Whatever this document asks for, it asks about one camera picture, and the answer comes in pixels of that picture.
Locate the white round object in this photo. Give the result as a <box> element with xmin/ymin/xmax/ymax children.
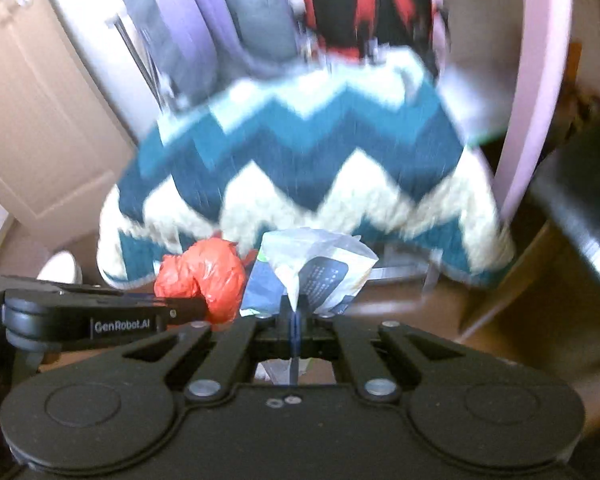
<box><xmin>36</xmin><ymin>251</ymin><xmax>83</xmax><ymax>287</ymax></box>

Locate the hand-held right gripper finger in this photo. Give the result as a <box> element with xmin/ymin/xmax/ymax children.
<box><xmin>295</xmin><ymin>294</ymin><xmax>470</xmax><ymax>404</ymax></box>
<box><xmin>122</xmin><ymin>294</ymin><xmax>297</xmax><ymax>402</ymax></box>

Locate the red and black backpack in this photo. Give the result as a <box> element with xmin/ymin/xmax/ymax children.
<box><xmin>299</xmin><ymin>0</ymin><xmax>448</xmax><ymax>78</ymax></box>

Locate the cream cabinet door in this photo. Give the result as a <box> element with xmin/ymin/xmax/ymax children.
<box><xmin>0</xmin><ymin>0</ymin><xmax>138</xmax><ymax>251</ymax></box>

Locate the purple suitcase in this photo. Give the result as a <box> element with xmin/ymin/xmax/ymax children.
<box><xmin>115</xmin><ymin>0</ymin><xmax>291</xmax><ymax>111</ymax></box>

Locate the teal and cream zigzag blanket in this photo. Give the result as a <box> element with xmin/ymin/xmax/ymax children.
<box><xmin>97</xmin><ymin>45</ymin><xmax>517</xmax><ymax>291</ymax></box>

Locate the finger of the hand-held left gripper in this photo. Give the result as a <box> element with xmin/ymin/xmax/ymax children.
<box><xmin>127</xmin><ymin>294</ymin><xmax>213</xmax><ymax>325</ymax></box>

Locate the orange plastic bag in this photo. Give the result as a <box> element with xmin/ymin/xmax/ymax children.
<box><xmin>154</xmin><ymin>239</ymin><xmax>248</xmax><ymax>325</ymax></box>

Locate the grey bag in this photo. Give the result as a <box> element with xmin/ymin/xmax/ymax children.
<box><xmin>210</xmin><ymin>0</ymin><xmax>303</xmax><ymax>66</ymax></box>

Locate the dark chair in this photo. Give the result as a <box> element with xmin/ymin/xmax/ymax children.
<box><xmin>527</xmin><ymin>110</ymin><xmax>600</xmax><ymax>311</ymax></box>

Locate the white and blue plastic bag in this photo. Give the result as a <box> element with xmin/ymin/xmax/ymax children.
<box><xmin>240</xmin><ymin>227</ymin><xmax>380</xmax><ymax>318</ymax></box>

